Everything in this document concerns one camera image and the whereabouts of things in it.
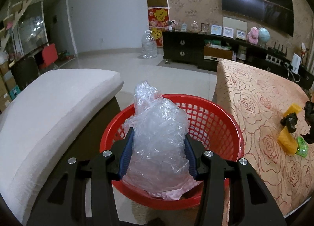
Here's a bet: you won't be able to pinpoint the light blue globe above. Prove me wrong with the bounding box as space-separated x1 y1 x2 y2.
258 28 270 47

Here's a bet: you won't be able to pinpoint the clear plastic bag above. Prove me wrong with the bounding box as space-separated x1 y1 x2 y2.
123 81 189 194

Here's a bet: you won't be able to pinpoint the clear large water jug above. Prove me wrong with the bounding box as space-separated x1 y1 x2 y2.
141 30 158 59

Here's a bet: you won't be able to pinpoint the white picture frame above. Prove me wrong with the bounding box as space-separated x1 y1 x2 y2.
223 27 234 39

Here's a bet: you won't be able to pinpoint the small picture frame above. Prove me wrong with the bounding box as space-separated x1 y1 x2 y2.
236 29 246 40

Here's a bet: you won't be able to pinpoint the white router box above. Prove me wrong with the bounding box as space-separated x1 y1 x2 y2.
291 53 302 74

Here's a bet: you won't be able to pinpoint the blue picture frame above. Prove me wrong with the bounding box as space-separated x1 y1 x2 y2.
211 25 222 36

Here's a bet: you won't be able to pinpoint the white cushioned sofa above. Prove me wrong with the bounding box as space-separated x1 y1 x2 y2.
1 69 123 224

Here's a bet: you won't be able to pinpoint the green snack packet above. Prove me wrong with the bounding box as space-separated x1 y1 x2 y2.
296 136 308 158

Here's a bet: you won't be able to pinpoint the black tv cabinet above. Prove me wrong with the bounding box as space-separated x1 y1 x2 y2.
162 31 313 90

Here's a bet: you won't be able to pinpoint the white staircase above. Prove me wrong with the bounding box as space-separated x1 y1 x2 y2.
1 0 33 53

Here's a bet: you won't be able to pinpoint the yellow foam fruit net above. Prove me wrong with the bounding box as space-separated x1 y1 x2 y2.
283 103 302 117

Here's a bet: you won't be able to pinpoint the red plastic mesh basket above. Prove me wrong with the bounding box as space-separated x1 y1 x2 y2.
100 94 244 210

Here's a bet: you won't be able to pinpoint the pink plush toy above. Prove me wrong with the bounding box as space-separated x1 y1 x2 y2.
247 27 259 45

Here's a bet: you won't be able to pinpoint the red chair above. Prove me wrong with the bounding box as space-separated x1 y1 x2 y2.
39 44 58 70

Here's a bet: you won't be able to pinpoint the black plastic bag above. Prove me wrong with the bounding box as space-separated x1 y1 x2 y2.
280 112 298 133

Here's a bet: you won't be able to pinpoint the stacked cardboard boxes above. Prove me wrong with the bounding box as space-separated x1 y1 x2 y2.
0 61 21 113

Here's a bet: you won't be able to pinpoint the rose pattern tablecloth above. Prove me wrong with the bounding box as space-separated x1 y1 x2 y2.
215 59 313 216

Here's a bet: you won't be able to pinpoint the white security camera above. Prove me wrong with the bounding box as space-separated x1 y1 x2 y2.
167 20 177 31

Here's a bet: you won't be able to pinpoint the red festive wall poster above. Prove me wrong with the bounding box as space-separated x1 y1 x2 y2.
147 7 169 47

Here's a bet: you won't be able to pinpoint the black wifi router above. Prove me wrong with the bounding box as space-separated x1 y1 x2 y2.
268 43 287 57

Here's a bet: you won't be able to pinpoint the wall mounted black television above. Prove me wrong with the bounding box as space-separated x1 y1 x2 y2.
221 0 294 37

